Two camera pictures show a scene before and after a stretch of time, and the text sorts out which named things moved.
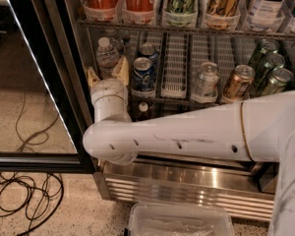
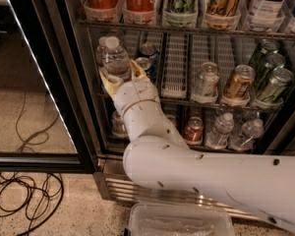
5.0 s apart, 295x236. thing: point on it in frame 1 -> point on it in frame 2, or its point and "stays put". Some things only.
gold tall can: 223,6 stays put
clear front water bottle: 105,59 stays put
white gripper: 109,88 -> 134,93
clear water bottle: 116,40 -> 100,51
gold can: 239,85 stays put
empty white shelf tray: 174,65 stays put
